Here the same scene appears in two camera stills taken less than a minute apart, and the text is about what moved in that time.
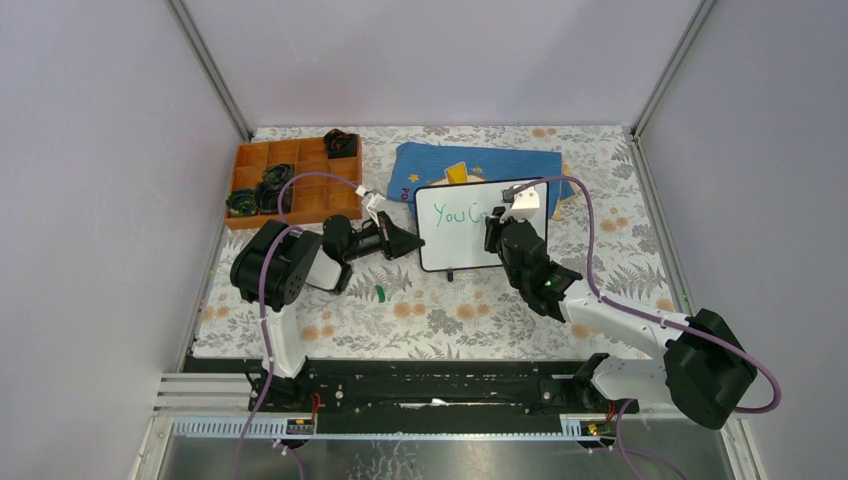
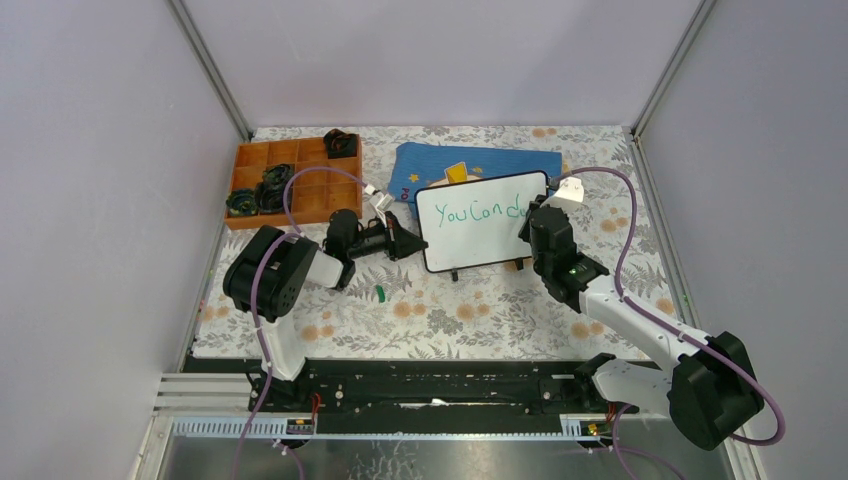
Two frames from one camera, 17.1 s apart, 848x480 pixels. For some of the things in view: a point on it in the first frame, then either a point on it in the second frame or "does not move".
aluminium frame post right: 643,164 does not move
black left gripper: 395,241 does not move
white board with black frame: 451,221 does not move
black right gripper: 494,225 -> 524,231
